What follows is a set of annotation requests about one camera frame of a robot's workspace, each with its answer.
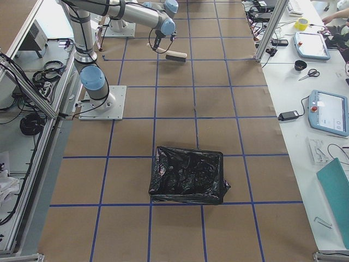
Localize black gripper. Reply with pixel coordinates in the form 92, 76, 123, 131
152, 30, 177, 51

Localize beige hand brush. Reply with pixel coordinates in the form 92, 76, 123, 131
147, 43, 187, 62

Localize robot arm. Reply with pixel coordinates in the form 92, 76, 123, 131
64, 1, 179, 103

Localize grey electronics box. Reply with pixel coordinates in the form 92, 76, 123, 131
19, 20, 48, 58

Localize yellow tape roll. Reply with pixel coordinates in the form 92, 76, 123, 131
294, 17, 309, 31

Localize black tape roll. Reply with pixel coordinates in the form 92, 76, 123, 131
294, 60, 308, 72

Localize black power adapter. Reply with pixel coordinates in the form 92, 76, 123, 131
278, 110, 300, 121

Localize blue teach pendant far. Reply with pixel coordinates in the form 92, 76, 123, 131
293, 32, 330, 61

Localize blue teach pendant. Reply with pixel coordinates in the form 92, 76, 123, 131
308, 90, 348, 137
293, 32, 330, 61

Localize scissors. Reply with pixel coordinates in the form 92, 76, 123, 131
299, 68, 320, 81

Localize blue teach pendant near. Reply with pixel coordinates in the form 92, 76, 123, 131
308, 90, 348, 137

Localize teal folder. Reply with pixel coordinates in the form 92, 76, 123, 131
316, 158, 348, 249

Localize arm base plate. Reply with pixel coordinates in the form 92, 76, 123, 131
79, 86, 127, 121
102, 20, 136, 38

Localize aluminium frame post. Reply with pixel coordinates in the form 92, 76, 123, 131
255, 0, 288, 62

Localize coiled black cable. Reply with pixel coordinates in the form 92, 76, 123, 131
19, 112, 45, 136

